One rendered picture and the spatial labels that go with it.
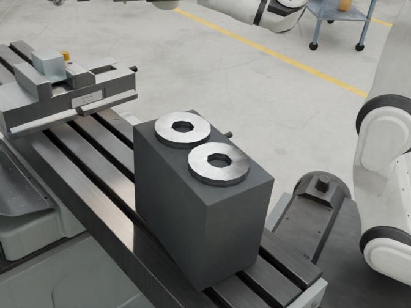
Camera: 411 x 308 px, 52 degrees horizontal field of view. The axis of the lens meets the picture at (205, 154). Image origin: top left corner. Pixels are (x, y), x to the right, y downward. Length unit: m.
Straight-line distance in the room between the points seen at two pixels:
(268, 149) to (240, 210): 2.02
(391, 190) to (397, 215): 0.07
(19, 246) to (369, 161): 0.78
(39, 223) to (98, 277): 0.30
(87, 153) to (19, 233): 0.22
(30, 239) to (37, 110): 0.29
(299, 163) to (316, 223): 1.27
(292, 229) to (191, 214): 0.71
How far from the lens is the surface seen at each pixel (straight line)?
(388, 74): 0.96
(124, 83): 1.13
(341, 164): 2.65
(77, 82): 1.06
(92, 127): 1.05
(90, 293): 1.25
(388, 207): 1.12
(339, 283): 1.22
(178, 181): 0.60
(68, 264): 1.11
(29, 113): 1.04
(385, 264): 1.17
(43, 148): 0.99
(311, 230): 1.29
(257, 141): 2.67
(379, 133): 0.96
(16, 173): 1.05
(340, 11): 4.36
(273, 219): 1.57
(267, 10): 0.92
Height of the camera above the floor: 1.47
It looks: 36 degrees down
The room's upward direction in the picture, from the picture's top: 6 degrees clockwise
